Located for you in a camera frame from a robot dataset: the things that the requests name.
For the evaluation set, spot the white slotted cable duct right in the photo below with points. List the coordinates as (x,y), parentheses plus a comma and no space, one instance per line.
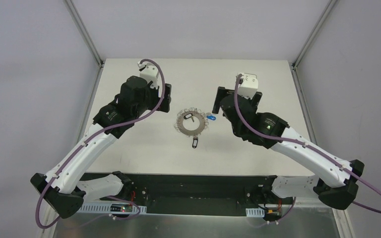
(255,212)

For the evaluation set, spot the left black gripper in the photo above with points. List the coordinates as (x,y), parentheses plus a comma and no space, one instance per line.
(165,98)

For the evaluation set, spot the metal disc with keyrings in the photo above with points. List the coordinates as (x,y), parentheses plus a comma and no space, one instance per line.
(187,127)

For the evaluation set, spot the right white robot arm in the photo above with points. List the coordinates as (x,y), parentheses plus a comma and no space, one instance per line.
(333,181)

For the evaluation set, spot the white slotted cable duct left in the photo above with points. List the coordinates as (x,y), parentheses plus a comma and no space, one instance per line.
(108,208)

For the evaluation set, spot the black tag on disc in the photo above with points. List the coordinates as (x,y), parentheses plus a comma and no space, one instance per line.
(195,142)

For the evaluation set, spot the right aluminium frame post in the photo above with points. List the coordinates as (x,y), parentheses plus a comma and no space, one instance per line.
(331,4)

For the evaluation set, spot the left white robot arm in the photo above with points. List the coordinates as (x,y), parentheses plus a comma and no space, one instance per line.
(62,186)

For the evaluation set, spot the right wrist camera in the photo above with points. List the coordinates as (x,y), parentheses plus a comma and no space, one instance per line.
(248,85)

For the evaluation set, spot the circuit board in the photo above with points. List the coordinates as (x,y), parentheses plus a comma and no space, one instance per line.
(121,208)
(272,216)

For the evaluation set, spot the right circuit board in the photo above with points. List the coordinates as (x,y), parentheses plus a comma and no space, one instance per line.
(272,216)

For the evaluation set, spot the aluminium frame post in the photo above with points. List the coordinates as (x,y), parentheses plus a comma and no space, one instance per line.
(331,4)
(83,31)

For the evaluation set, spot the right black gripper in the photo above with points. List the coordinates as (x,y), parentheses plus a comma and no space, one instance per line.
(217,100)

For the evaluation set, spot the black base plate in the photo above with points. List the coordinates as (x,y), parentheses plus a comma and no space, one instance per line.
(199,195)

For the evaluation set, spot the left aluminium frame post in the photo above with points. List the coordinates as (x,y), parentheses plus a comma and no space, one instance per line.
(83,31)

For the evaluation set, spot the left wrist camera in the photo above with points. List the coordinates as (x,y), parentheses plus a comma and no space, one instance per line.
(150,73)

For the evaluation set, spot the black key tag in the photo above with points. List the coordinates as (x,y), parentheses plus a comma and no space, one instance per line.
(188,116)

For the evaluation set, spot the white slotted cable duct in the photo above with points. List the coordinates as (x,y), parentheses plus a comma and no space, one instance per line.
(255,212)
(108,208)

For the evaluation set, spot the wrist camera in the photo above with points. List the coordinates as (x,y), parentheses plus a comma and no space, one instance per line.
(150,73)
(248,85)

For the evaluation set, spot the left circuit board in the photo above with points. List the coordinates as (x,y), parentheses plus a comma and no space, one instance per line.
(121,208)

